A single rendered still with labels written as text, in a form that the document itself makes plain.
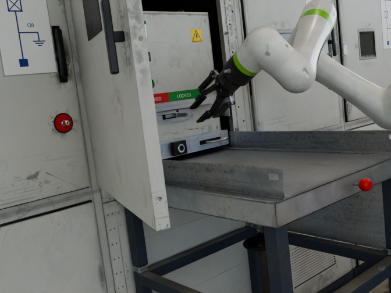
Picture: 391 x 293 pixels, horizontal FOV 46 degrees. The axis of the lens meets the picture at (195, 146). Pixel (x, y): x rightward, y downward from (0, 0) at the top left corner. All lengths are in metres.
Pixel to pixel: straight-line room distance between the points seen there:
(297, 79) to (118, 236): 0.76
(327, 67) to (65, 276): 1.15
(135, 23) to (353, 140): 0.89
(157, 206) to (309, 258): 1.48
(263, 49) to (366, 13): 1.47
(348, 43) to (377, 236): 1.22
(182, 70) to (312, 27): 0.50
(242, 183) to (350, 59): 1.56
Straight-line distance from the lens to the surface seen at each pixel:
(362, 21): 2.67
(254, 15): 1.97
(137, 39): 0.88
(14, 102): 1.36
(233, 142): 1.87
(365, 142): 1.52
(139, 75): 0.87
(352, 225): 1.63
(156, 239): 1.64
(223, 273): 1.89
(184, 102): 1.69
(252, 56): 1.32
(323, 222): 1.69
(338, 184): 1.18
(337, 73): 1.78
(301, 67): 1.33
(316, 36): 1.52
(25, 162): 1.37
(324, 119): 2.31
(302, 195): 1.06
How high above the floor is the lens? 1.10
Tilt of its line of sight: 7 degrees down
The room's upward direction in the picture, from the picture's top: 7 degrees counter-clockwise
